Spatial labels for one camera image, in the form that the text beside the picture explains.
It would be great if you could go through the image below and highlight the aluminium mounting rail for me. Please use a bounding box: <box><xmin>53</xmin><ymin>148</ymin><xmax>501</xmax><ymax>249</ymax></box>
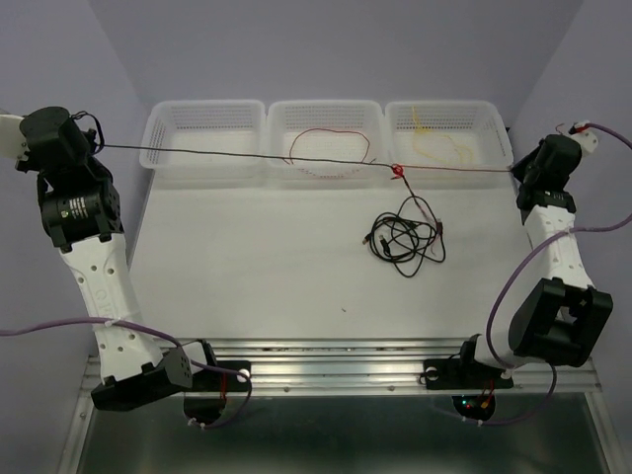
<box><xmin>81</xmin><ymin>338</ymin><xmax>601</xmax><ymax>396</ymax></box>

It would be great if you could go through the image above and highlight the yellow wire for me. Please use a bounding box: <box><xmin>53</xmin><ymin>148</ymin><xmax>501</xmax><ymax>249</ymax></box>
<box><xmin>409</xmin><ymin>104</ymin><xmax>478</xmax><ymax>167</ymax></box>

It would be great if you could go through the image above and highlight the middle white perforated basket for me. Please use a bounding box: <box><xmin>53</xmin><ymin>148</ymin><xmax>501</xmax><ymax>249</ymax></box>
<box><xmin>266</xmin><ymin>100</ymin><xmax>390</xmax><ymax>188</ymax></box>

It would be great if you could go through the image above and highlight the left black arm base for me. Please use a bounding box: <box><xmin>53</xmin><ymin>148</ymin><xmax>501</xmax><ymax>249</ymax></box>
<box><xmin>183</xmin><ymin>340</ymin><xmax>253</xmax><ymax>431</ymax></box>

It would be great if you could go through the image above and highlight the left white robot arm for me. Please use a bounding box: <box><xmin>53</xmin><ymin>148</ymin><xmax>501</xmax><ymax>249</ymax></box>
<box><xmin>1</xmin><ymin>107</ymin><xmax>220</xmax><ymax>412</ymax></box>

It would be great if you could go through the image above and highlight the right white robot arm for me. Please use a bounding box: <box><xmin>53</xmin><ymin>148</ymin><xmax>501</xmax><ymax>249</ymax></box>
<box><xmin>454</xmin><ymin>126</ymin><xmax>613</xmax><ymax>385</ymax></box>

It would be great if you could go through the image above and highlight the red black twisted wire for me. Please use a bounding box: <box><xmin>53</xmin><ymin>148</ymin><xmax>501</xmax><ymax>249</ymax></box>
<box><xmin>73</xmin><ymin>112</ymin><xmax>514</xmax><ymax>233</ymax></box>

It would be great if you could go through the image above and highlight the right white perforated basket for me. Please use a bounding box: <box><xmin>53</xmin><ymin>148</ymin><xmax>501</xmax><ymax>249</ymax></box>
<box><xmin>385</xmin><ymin>101</ymin><xmax>514</xmax><ymax>173</ymax></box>

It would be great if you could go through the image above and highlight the thin red wire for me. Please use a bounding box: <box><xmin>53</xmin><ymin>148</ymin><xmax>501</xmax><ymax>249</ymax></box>
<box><xmin>279</xmin><ymin>126</ymin><xmax>379</xmax><ymax>178</ymax></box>

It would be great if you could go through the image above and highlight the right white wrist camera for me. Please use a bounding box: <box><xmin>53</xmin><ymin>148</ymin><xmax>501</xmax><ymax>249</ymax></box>
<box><xmin>568</xmin><ymin>120</ymin><xmax>598</xmax><ymax>156</ymax></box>

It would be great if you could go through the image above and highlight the black USB cable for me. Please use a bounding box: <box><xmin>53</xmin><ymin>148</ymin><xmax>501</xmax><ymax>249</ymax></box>
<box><xmin>358</xmin><ymin>195</ymin><xmax>448</xmax><ymax>280</ymax></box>

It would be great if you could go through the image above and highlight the white perforated basket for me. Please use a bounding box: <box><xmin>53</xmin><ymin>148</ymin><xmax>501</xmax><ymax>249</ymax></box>
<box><xmin>139</xmin><ymin>100</ymin><xmax>266</xmax><ymax>180</ymax></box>
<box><xmin>266</xmin><ymin>100</ymin><xmax>390</xmax><ymax>188</ymax></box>
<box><xmin>385</xmin><ymin>101</ymin><xmax>514</xmax><ymax>173</ymax></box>

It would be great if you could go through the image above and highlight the left white perforated basket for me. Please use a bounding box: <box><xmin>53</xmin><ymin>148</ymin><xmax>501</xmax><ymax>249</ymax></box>
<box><xmin>139</xmin><ymin>100</ymin><xmax>266</xmax><ymax>180</ymax></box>

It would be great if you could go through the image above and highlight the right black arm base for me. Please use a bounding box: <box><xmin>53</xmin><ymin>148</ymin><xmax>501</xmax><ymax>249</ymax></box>
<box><xmin>419</xmin><ymin>335</ymin><xmax>514</xmax><ymax>425</ymax></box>

